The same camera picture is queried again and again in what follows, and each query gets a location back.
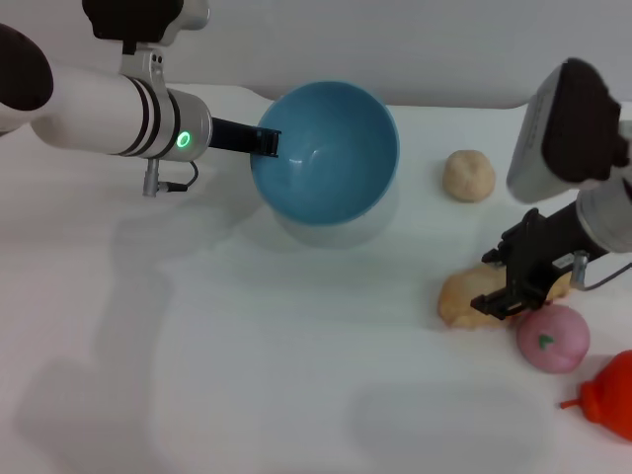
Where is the red rubber toy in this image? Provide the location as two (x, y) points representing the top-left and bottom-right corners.
(559, 349), (632, 440)

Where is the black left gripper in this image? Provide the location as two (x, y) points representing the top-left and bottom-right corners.
(209, 118), (282, 160)

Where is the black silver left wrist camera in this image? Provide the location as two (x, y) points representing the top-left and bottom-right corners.
(81, 0), (211, 93)

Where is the pink peach bun green leaf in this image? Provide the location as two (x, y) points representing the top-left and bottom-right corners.
(515, 304), (592, 374)

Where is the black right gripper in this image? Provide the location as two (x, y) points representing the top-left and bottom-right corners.
(469, 199), (609, 320)

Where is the round beige bun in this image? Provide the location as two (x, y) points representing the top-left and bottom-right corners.
(441, 149), (496, 202)

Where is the blue ceramic bowl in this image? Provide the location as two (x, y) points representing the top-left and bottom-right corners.
(251, 81), (400, 223)

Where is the arm cable silver plug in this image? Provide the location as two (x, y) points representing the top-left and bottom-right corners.
(142, 158), (199, 198)
(571, 250), (632, 291)

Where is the right arm cable silver plug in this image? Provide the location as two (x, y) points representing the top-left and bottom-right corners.
(571, 250), (632, 291)

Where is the long orange striped bread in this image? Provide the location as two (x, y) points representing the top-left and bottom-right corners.
(437, 264), (574, 331)

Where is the left arm cable silver plug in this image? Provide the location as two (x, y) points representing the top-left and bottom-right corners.
(142, 158), (199, 198)

